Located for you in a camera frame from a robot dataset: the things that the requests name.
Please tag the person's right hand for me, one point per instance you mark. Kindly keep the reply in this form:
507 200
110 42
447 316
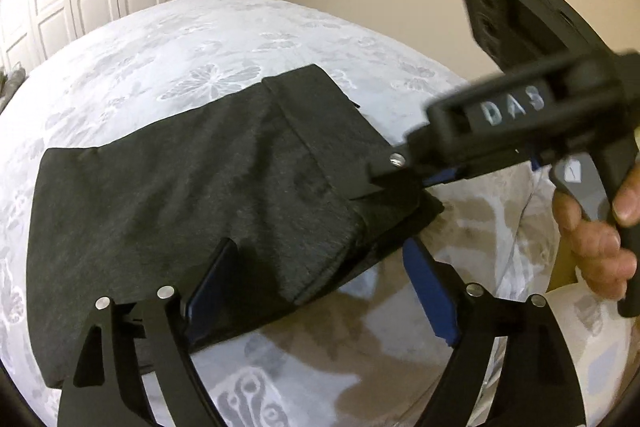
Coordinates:
595 257

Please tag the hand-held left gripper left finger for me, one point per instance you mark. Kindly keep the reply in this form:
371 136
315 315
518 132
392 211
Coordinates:
215 289

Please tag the bed with floral grey sheet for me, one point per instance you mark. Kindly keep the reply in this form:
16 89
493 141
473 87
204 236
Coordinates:
200 37

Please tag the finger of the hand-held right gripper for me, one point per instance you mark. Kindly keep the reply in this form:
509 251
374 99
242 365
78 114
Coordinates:
397 159
445 175

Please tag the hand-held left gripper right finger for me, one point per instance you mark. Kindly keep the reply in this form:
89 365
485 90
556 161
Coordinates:
430 287

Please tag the dark grey pants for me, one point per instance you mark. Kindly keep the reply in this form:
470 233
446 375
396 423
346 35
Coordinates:
175 197

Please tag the light grey quilt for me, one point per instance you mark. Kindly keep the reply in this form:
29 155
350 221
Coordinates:
10 84

